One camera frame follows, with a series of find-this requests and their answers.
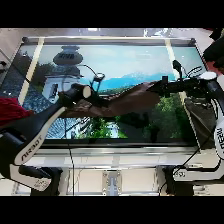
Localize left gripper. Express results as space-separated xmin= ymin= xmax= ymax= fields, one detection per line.
xmin=89 ymin=89 xmax=111 ymax=108

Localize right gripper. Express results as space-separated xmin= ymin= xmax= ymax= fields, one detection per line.
xmin=147 ymin=75 xmax=172 ymax=98

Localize brown T-shirt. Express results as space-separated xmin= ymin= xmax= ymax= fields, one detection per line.
xmin=61 ymin=81 xmax=162 ymax=118

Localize dark grey garment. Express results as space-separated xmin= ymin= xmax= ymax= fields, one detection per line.
xmin=184 ymin=96 xmax=215 ymax=148

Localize black garment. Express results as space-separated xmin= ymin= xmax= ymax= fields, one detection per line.
xmin=202 ymin=28 xmax=224 ymax=75

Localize red garment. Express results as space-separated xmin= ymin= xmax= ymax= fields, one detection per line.
xmin=0 ymin=96 xmax=35 ymax=127

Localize silver frame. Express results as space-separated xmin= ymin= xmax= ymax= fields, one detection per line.
xmin=0 ymin=145 xmax=224 ymax=197

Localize black cable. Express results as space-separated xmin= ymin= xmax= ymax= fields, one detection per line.
xmin=67 ymin=143 xmax=75 ymax=197
xmin=159 ymin=98 xmax=221 ymax=197

